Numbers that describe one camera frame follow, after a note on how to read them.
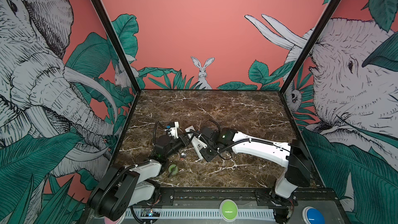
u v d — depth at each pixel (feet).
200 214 2.30
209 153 2.23
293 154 1.46
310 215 2.22
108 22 2.70
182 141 2.40
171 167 2.73
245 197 2.46
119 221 2.18
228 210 2.28
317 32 2.83
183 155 2.82
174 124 2.56
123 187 1.41
